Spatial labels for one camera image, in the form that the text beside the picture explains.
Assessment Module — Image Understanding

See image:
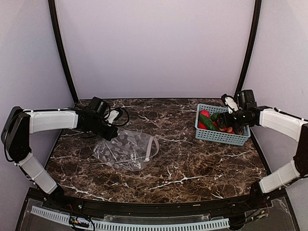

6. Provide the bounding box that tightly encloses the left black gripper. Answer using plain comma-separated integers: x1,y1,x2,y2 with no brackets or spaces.
86,116,118,141

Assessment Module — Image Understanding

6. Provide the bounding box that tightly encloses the green fake avocado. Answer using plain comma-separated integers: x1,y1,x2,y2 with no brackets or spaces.
210,113,220,122

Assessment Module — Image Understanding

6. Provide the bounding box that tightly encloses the right black frame post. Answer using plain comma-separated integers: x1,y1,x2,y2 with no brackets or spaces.
235,0,262,94

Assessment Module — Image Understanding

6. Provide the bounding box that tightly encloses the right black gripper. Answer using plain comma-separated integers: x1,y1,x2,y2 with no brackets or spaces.
215,108,248,128

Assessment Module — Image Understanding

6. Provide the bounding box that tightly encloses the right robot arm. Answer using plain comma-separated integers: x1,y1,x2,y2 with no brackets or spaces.
217,90,308,209

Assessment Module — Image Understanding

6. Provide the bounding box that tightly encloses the black front rail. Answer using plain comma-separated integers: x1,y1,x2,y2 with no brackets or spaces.
28,187,272,218

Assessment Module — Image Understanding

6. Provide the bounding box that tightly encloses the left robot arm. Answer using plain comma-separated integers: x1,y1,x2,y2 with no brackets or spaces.
0,97,120,210

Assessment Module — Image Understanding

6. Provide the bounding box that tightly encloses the green fake cucumber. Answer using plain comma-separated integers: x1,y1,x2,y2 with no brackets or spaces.
198,114,218,131

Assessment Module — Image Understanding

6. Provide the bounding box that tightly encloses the black frame post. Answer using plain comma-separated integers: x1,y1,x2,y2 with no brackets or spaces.
235,0,262,94
48,0,79,104

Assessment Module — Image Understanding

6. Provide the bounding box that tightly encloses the white slotted cable duct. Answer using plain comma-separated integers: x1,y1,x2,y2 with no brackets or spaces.
31,206,230,231

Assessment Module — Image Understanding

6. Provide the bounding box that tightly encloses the light blue plastic basket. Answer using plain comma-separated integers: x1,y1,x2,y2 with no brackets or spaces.
195,103,251,146

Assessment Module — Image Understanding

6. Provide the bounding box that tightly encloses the clear zip top bag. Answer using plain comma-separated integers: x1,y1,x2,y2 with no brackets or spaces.
93,129,160,171

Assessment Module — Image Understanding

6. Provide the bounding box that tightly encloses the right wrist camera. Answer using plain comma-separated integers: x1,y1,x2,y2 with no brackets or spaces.
221,94,239,114

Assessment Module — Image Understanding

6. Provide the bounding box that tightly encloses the left black frame post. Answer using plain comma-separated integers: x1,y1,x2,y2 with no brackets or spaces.
48,0,79,104

